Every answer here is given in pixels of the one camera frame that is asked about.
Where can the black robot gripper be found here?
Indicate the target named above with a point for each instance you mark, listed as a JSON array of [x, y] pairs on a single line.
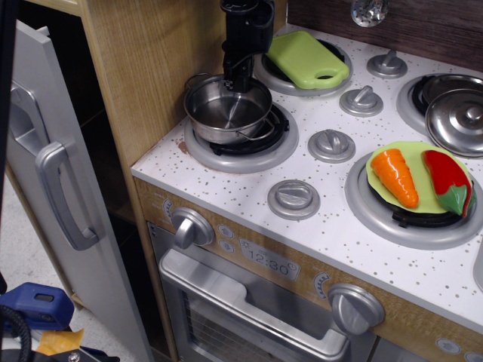
[[249, 30]]

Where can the small steel pot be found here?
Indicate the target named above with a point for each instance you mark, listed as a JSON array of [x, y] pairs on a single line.
[[222, 116]]

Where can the front left stove burner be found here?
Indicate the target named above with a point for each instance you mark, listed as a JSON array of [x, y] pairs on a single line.
[[251, 156]]

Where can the grey stove top knob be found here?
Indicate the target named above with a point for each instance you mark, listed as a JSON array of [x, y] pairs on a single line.
[[294, 200], [362, 102], [387, 66], [331, 146]]

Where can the back right stove burner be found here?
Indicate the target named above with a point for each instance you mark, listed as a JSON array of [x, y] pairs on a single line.
[[410, 104]]

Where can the steel pan under lid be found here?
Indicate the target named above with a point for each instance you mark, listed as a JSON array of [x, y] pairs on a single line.
[[441, 84]]

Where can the front right stove burner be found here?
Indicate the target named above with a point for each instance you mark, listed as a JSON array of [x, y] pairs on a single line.
[[376, 215]]

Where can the green plastic cutting board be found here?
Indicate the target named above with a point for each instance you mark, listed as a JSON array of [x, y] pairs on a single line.
[[308, 63]]

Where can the shiny faucet knob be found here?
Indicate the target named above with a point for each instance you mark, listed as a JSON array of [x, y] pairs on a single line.
[[369, 13]]

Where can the left silver oven knob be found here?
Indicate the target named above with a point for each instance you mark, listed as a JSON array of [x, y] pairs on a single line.
[[191, 228]]

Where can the silver oven knob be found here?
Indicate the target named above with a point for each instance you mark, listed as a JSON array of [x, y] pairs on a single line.
[[354, 309], [191, 228]]

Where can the orange toy carrot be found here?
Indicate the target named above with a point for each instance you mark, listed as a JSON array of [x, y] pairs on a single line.
[[393, 172]]

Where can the oven clock display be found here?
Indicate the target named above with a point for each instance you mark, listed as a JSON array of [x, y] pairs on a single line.
[[269, 259]]

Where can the wooden toy kitchen cabinet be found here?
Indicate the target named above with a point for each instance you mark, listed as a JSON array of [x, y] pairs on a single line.
[[143, 52]]

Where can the grey fridge door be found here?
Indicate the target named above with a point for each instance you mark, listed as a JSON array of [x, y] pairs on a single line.
[[41, 112]]

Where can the steel pot lid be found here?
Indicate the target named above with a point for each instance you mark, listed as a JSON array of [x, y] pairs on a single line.
[[454, 122]]

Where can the light green plate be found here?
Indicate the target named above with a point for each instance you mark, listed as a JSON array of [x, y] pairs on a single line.
[[411, 151]]

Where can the silver oven door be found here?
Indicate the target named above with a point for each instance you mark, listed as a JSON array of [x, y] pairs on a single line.
[[222, 312]]

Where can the red toy chili pepper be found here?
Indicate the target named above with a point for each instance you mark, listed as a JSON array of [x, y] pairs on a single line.
[[451, 185]]

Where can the right silver oven knob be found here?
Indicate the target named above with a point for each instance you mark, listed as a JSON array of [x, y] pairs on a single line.
[[354, 309]]

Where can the blue device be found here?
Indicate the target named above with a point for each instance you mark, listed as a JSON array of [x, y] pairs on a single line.
[[43, 307]]

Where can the yellow tape piece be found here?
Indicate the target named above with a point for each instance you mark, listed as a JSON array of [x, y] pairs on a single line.
[[56, 342]]

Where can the silver fridge door handle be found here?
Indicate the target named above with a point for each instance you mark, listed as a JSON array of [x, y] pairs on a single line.
[[47, 166]]

